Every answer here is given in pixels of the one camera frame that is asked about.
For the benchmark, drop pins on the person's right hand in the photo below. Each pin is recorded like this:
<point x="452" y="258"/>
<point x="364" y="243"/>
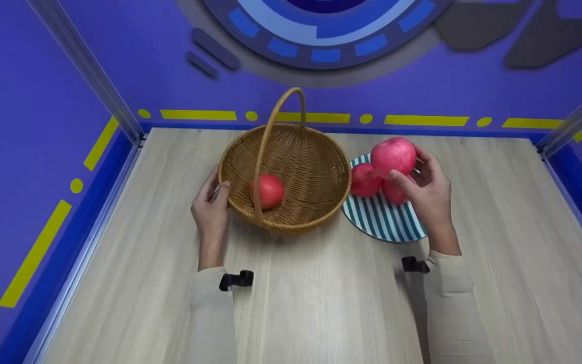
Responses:
<point x="431" y="199"/>

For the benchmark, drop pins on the person's left hand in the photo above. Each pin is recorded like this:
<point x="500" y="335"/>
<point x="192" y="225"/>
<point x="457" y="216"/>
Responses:
<point x="210" y="215"/>

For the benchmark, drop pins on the person's right thumb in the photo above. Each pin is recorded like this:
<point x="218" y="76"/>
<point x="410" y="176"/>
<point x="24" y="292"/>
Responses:
<point x="402" y="184"/>

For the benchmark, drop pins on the person's left thumb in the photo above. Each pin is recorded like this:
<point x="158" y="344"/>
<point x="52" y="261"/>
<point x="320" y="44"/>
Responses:
<point x="223" y="191"/>

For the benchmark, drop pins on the person's right index finger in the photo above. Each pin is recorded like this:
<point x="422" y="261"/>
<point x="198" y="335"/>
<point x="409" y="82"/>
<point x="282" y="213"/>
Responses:
<point x="426" y="154"/>

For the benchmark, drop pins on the person's left index finger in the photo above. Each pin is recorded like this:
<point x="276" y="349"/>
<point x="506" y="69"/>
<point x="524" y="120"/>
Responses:
<point x="212" y="179"/>

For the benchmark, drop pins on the person's right fingers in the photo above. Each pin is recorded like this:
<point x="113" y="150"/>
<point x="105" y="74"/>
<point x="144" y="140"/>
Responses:
<point x="421" y="172"/>

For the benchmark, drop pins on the large red apple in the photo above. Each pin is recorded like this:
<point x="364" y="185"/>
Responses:
<point x="392" y="154"/>

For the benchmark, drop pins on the person's right forearm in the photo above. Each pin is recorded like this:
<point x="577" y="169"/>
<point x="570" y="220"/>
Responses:
<point x="452" y="308"/>

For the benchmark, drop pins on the person's left forearm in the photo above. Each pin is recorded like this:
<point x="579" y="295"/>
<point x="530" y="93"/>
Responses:
<point x="212" y="308"/>

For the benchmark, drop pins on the teal white striped plate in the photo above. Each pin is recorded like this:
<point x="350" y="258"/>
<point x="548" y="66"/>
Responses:
<point x="382" y="220"/>

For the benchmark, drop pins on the black wrist band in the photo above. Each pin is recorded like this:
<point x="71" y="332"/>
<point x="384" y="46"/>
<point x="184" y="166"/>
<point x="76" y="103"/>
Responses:
<point x="238" y="279"/>
<point x="415" y="264"/>

